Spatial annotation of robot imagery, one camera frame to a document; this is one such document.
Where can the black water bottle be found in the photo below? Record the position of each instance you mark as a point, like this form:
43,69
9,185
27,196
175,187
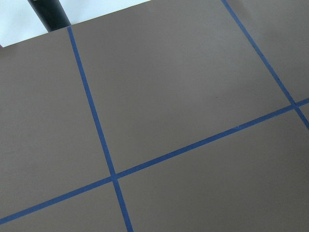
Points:
51,14

